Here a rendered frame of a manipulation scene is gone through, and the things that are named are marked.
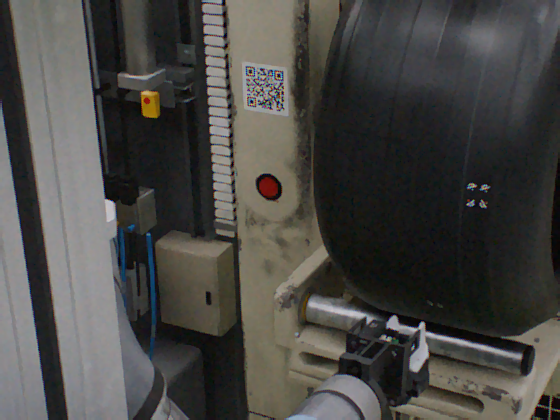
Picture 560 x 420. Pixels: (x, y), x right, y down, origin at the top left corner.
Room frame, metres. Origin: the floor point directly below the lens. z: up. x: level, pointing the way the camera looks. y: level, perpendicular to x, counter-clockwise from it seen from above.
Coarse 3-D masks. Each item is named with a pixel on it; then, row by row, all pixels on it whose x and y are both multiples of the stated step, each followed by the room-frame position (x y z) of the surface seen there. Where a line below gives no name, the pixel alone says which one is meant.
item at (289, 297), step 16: (320, 256) 1.47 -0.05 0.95; (304, 272) 1.42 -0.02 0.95; (320, 272) 1.45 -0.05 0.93; (336, 272) 1.50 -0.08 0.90; (288, 288) 1.38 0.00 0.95; (304, 288) 1.40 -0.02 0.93; (320, 288) 1.45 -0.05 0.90; (336, 288) 1.50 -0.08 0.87; (288, 304) 1.36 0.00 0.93; (288, 320) 1.36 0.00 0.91; (304, 320) 1.39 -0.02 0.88; (288, 336) 1.36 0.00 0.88
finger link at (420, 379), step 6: (426, 360) 1.08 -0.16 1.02; (426, 366) 1.07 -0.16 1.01; (414, 372) 1.05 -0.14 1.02; (420, 372) 1.05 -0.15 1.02; (426, 372) 1.06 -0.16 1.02; (414, 378) 1.03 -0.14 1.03; (420, 378) 1.03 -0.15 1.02; (426, 378) 1.04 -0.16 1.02; (414, 384) 1.03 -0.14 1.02; (420, 384) 1.03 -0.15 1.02; (426, 384) 1.04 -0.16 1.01; (414, 390) 1.02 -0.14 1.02; (420, 390) 1.02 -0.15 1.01; (414, 396) 1.02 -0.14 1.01
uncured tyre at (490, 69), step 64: (384, 0) 1.30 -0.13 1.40; (448, 0) 1.27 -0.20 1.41; (512, 0) 1.24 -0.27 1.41; (384, 64) 1.24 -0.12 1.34; (448, 64) 1.21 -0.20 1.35; (512, 64) 1.18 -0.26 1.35; (320, 128) 1.27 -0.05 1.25; (384, 128) 1.20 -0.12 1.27; (448, 128) 1.17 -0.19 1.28; (512, 128) 1.15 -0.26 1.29; (320, 192) 1.26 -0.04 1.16; (384, 192) 1.19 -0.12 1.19; (448, 192) 1.15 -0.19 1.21; (512, 192) 1.14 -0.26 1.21; (384, 256) 1.20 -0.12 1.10; (448, 256) 1.16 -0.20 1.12; (512, 256) 1.14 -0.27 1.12; (448, 320) 1.23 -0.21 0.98; (512, 320) 1.19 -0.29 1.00
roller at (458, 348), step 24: (312, 312) 1.38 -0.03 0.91; (336, 312) 1.36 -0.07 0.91; (360, 312) 1.35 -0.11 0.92; (384, 312) 1.35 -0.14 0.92; (432, 336) 1.29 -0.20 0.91; (456, 336) 1.28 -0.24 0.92; (480, 336) 1.28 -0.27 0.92; (480, 360) 1.26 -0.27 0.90; (504, 360) 1.24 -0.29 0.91; (528, 360) 1.23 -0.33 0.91
